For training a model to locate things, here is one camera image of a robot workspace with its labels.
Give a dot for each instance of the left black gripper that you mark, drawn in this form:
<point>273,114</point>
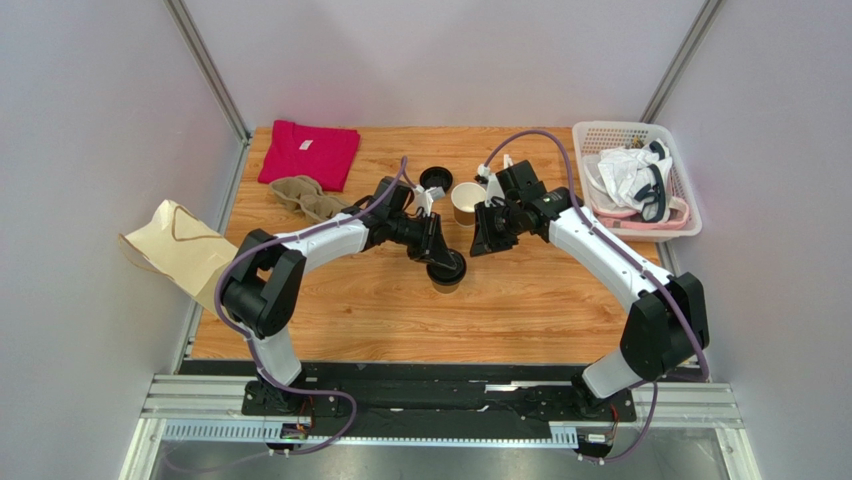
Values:
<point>431,246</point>

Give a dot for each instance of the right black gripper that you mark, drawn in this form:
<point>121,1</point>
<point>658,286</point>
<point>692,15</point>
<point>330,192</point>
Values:
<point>490,229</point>

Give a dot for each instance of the black cup lid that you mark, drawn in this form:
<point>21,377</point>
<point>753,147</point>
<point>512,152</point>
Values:
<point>436,180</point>
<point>448,277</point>

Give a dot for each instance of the brown paper cup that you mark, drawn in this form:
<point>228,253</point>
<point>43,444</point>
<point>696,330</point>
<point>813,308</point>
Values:
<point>444,287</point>
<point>464,198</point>

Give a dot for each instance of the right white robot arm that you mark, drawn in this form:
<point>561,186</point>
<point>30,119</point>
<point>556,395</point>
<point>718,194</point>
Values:
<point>666,314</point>

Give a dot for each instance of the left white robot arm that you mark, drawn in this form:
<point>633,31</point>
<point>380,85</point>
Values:
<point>257,293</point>

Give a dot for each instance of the folded red cloth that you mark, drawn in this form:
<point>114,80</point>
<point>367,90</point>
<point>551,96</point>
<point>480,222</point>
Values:
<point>323,154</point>

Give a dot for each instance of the white plastic basket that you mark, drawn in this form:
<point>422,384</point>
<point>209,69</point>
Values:
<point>591,137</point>

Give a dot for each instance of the pulp cup carrier tray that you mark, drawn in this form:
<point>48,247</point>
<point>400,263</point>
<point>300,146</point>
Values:
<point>302,194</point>

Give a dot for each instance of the white crumpled garment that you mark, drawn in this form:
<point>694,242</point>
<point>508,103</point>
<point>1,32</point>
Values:
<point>630,180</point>

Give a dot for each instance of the brown paper bag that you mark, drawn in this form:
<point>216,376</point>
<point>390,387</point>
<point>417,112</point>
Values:
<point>181,247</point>

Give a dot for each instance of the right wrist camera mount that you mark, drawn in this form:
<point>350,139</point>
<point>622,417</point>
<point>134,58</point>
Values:
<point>489,182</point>

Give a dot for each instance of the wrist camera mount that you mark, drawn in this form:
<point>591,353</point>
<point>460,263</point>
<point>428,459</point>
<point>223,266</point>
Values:
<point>489,182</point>
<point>424,199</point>

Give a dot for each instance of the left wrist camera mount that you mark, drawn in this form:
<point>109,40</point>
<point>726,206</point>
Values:
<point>424,199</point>

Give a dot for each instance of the pink strap item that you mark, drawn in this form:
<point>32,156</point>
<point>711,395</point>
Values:
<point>678,215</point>

